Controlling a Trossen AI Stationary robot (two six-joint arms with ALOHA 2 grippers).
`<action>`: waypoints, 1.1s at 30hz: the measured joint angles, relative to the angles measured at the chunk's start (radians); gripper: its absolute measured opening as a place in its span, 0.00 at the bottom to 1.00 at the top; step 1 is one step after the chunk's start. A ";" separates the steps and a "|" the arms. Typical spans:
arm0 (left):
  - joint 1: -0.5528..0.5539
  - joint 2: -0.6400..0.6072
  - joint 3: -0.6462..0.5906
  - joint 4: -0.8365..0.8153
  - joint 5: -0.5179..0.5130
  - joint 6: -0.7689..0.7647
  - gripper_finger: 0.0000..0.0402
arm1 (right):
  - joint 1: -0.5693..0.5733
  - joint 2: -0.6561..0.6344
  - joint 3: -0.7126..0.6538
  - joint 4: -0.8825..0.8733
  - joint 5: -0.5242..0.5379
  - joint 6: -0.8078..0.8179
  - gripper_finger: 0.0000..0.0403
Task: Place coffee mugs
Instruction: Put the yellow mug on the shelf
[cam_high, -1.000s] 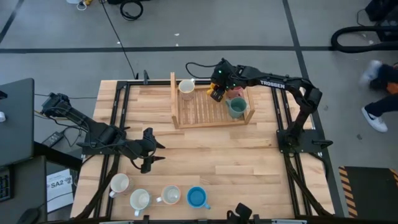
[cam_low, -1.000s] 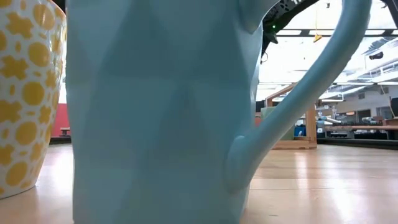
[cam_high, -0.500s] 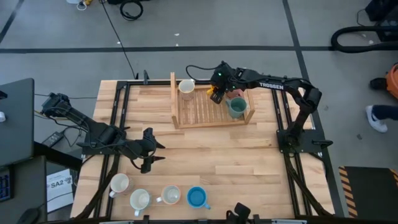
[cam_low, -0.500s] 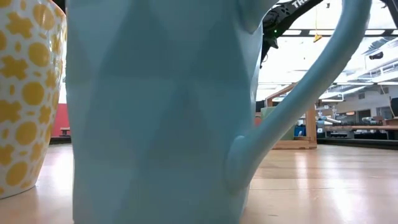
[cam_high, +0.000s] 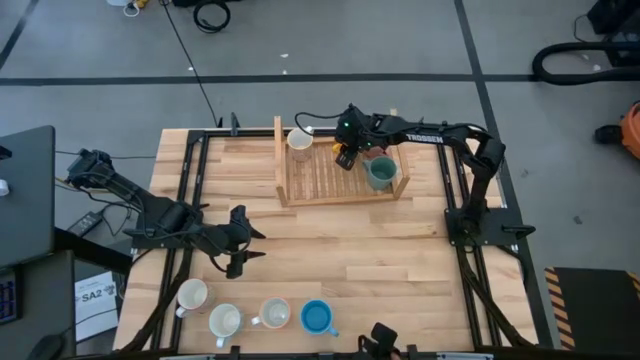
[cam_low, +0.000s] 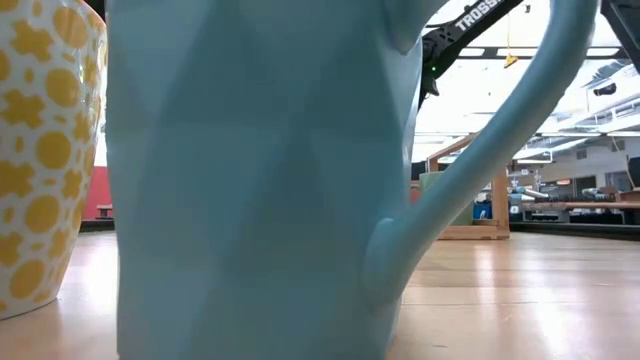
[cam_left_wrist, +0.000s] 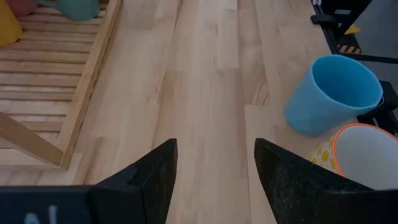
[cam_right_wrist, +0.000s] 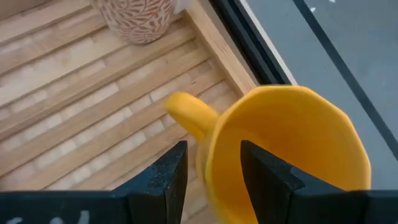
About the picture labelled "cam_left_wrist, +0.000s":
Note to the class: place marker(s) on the pink mug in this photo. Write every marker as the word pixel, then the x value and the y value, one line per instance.
pixel 21 6

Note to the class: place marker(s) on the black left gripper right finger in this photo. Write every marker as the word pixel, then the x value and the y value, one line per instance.
pixel 304 193

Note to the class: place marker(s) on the slatted wooden rack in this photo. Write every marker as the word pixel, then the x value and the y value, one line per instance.
pixel 46 62

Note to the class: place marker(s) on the yellow-dotted mug orange rim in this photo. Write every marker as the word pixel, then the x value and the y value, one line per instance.
pixel 367 155

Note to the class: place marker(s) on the faceted blue mug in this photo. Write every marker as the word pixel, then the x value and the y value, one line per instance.
pixel 308 105

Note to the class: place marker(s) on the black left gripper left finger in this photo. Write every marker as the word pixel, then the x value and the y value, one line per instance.
pixel 146 193

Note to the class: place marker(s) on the green mug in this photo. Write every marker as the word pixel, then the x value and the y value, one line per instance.
pixel 77 9

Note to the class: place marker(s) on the black table clamp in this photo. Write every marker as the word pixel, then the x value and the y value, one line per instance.
pixel 323 19

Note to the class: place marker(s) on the black box with hazard stripes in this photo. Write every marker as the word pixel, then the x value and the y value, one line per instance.
pixel 349 49

